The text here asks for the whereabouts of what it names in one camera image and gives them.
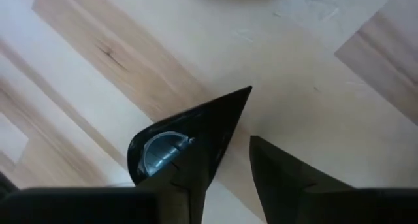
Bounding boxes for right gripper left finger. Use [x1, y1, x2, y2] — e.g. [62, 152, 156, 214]
[135, 135, 226, 224]

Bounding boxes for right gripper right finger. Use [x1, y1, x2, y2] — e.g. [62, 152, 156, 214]
[249, 135, 356, 224]

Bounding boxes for black teardrop mini plate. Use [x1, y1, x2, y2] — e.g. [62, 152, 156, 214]
[126, 85, 253, 187]

